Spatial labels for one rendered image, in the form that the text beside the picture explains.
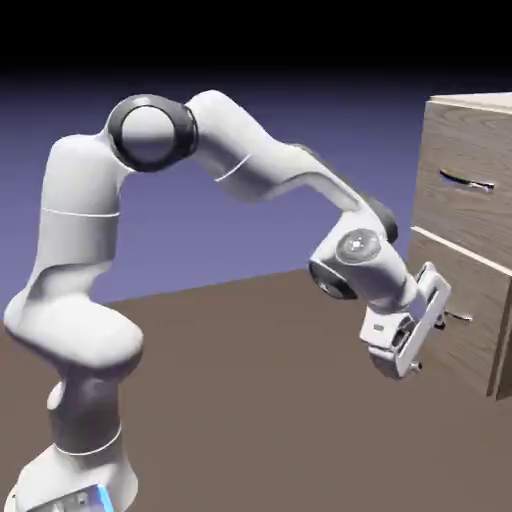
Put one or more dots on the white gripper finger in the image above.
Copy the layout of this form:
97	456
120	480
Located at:
439	320
417	364

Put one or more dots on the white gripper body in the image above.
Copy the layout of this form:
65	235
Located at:
430	308

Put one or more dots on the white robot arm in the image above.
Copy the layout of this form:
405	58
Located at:
80	240

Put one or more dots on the wood drawer front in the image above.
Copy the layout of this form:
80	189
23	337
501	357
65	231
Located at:
476	288
460	144

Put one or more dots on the light wood cabinet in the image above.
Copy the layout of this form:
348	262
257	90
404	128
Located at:
472	136

